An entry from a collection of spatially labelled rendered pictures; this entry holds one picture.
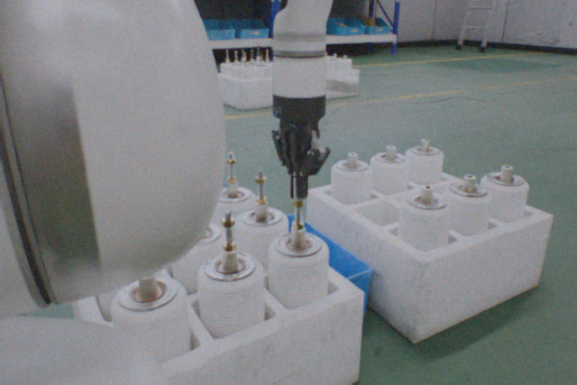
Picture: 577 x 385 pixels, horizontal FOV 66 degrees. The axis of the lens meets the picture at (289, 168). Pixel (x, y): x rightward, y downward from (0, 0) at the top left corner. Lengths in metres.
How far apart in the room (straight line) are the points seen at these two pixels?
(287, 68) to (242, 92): 2.21
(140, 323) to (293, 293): 0.23
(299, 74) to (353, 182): 0.49
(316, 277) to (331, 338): 0.10
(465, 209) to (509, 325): 0.26
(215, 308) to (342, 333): 0.22
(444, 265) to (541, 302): 0.32
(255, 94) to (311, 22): 2.27
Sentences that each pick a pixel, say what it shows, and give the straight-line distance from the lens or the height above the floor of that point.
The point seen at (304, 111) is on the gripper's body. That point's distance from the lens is 0.60.
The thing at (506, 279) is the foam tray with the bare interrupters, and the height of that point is 0.06.
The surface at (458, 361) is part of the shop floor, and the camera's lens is 0.94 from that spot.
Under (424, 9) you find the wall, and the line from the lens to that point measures 7.79.
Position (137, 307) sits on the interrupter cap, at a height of 0.25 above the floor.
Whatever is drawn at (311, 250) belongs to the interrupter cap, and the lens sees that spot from 0.70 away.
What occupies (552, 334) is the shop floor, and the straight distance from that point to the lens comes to 1.07.
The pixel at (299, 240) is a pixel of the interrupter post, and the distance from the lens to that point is 0.70.
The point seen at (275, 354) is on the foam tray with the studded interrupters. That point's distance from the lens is 0.69.
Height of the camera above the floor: 0.61
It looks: 20 degrees down
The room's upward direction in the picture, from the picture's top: straight up
